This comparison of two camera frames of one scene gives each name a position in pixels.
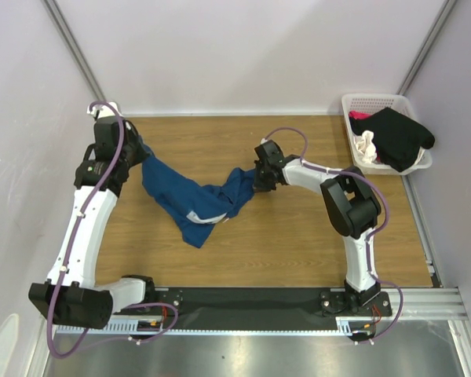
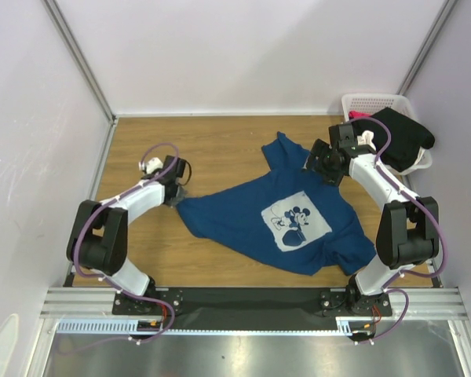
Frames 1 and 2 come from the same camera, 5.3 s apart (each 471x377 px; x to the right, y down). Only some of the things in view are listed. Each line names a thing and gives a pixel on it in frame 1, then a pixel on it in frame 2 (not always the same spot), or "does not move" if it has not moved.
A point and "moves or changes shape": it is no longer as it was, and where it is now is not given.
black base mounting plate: (266, 308) does not move
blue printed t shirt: (198, 207) moves or changes shape
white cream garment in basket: (366, 149) does not move
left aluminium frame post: (72, 40) does not move
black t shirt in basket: (398, 138) does not move
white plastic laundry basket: (370, 104) does not move
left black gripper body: (133, 152) -> (179, 196)
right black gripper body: (261, 177) -> (316, 155)
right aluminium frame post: (425, 46) does not move
